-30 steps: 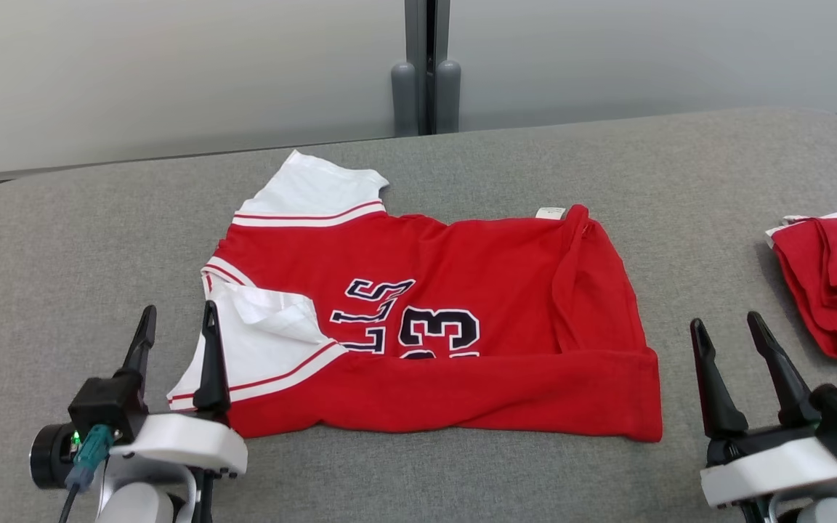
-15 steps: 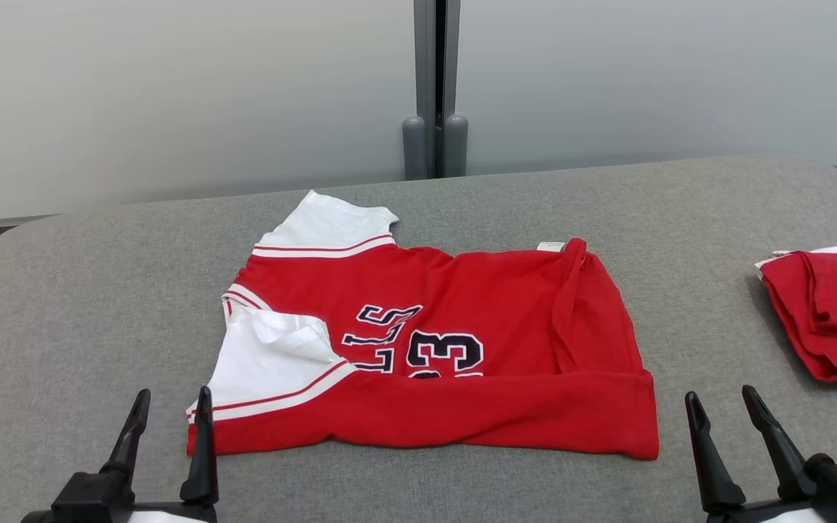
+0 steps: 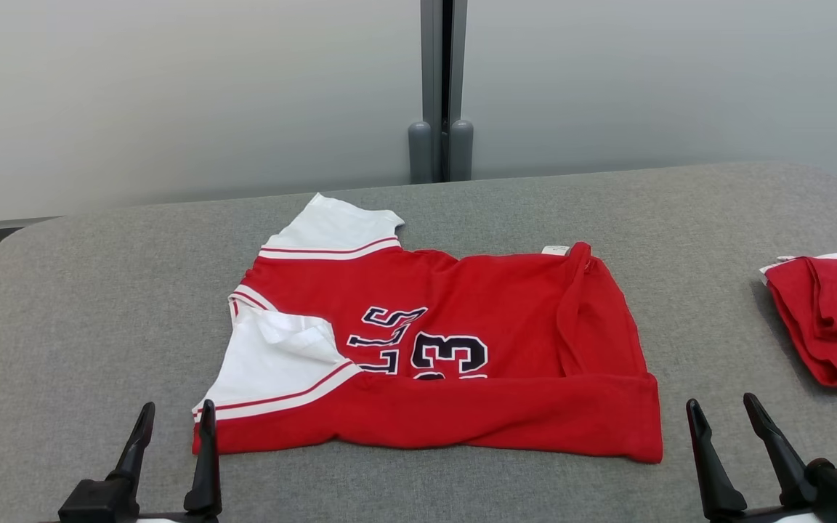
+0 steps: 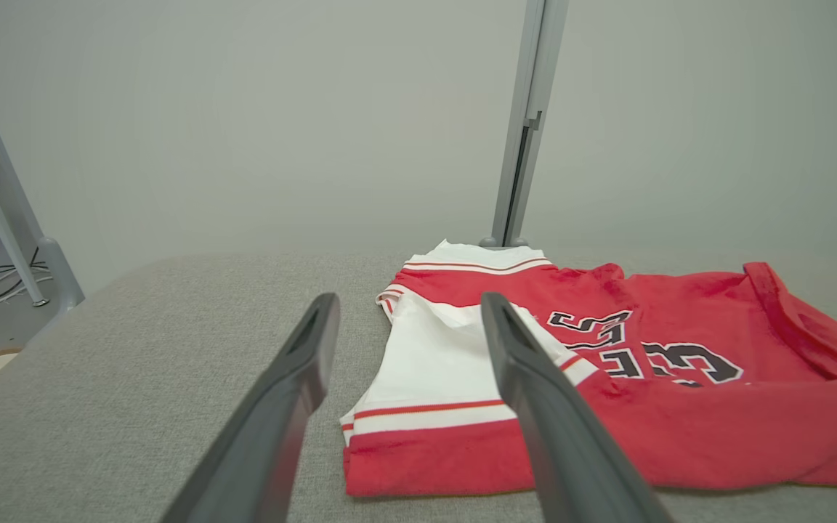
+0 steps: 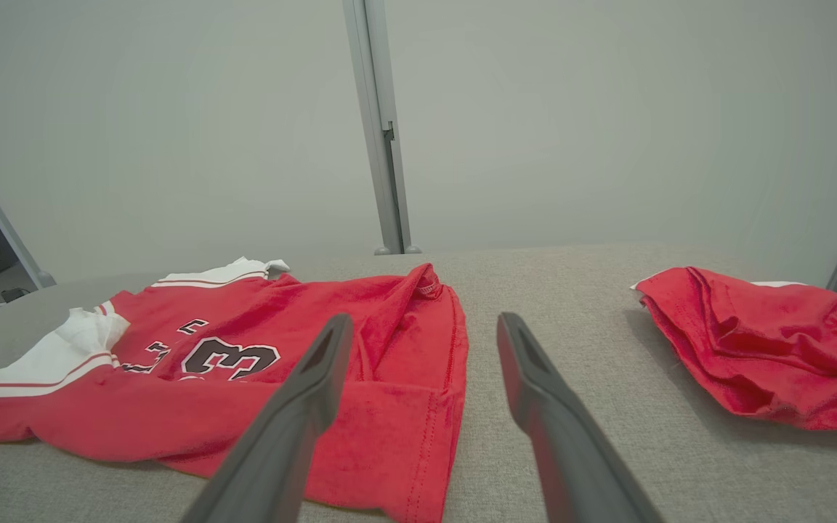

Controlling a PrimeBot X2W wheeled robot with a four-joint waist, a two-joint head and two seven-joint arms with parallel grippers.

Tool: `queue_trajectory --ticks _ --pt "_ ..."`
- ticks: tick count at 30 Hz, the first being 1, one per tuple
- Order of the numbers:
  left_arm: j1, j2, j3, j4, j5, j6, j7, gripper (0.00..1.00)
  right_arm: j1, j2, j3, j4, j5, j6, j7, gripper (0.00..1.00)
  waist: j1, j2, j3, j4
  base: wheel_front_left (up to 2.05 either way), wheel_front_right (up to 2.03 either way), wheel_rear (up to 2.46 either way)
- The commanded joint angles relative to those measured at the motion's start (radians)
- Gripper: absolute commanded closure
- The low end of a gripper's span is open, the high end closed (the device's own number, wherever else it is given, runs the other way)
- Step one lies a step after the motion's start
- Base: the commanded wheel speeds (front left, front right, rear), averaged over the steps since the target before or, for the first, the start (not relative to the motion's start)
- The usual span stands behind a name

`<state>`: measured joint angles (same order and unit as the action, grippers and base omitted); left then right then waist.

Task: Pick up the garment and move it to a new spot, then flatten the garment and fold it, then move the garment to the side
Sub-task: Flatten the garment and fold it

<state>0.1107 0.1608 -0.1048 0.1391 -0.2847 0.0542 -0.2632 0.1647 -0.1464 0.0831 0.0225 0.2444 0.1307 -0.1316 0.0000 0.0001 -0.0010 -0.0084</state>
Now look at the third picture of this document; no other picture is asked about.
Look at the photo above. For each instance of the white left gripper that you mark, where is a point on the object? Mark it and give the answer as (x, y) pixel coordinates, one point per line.
(99, 501)

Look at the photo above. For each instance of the red white basketball jersey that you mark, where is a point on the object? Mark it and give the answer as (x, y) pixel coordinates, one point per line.
(506, 319)

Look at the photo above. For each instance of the grey cylindrical post cap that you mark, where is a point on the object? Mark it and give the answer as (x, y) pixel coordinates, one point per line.
(420, 152)
(462, 149)

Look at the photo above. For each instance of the grey partition post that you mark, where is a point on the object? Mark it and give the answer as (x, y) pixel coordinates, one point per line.
(433, 58)

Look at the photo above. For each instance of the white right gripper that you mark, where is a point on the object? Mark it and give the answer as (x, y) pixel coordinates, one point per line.
(789, 516)

